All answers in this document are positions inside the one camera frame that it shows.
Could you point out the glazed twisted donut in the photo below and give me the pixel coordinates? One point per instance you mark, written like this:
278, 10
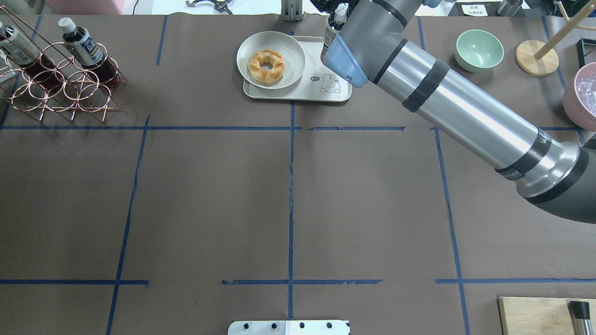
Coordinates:
266, 66

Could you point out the pink bowl with ice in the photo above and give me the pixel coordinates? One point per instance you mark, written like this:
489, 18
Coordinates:
579, 100

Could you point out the wooden cutting board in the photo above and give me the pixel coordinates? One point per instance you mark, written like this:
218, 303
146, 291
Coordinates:
539, 315

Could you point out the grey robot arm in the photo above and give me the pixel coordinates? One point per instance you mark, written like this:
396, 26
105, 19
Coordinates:
557, 177

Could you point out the copper wire bottle rack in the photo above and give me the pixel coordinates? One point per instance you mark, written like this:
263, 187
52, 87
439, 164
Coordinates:
79, 93

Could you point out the tea bottle lower front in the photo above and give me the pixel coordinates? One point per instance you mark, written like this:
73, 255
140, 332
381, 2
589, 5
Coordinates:
79, 42

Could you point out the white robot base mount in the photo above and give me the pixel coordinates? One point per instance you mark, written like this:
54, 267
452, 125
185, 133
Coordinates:
290, 327

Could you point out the wooden mug tree stand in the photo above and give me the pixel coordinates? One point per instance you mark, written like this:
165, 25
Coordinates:
539, 58

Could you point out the cream serving tray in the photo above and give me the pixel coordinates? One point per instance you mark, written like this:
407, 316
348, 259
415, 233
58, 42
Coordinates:
318, 83

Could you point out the tea bottle lower right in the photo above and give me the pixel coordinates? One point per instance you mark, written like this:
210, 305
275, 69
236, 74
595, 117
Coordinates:
23, 52

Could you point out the steel muddler black tip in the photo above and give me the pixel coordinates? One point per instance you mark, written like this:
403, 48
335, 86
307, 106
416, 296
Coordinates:
581, 320

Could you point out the tea bottle white cap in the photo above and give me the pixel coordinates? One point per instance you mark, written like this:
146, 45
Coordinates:
336, 20

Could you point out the aluminium frame post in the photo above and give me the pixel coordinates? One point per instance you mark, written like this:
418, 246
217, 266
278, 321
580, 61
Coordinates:
292, 10

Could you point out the mint green bowl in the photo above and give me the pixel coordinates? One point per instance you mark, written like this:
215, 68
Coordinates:
478, 51

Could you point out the cream round plate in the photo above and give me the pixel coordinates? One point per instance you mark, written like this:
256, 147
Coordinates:
290, 50

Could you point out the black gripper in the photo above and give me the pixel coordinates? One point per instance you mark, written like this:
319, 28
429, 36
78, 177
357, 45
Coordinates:
332, 19

